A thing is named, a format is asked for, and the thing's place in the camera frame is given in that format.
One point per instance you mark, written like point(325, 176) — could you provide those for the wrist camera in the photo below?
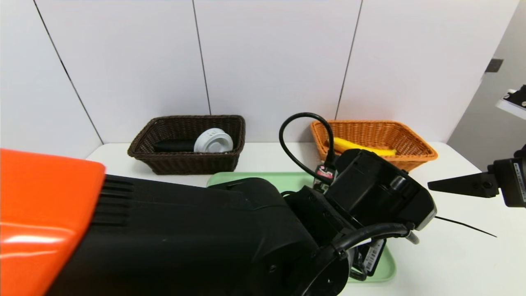
point(515, 102)
point(382, 189)

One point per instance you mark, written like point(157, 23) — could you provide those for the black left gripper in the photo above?
point(373, 255)

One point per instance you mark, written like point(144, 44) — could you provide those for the orange and black left arm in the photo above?
point(164, 238)

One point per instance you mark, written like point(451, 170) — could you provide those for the yellow banana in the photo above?
point(361, 148)

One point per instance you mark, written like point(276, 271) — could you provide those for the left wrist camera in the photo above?
point(382, 189)

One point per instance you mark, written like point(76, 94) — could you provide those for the small black red box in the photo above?
point(322, 172)

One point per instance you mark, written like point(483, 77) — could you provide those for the black pouch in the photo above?
point(172, 146)

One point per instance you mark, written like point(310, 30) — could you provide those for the light green plastic tray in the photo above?
point(287, 181)

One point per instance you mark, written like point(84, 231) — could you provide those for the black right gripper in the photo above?
point(517, 181)

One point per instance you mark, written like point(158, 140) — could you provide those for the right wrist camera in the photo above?
point(515, 102)

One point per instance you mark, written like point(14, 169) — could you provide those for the grey wall plate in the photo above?
point(494, 65)

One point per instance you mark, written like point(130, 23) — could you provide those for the dark brown wicker basket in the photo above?
point(185, 162)

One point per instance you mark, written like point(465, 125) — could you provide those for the orange wicker basket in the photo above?
point(411, 148)

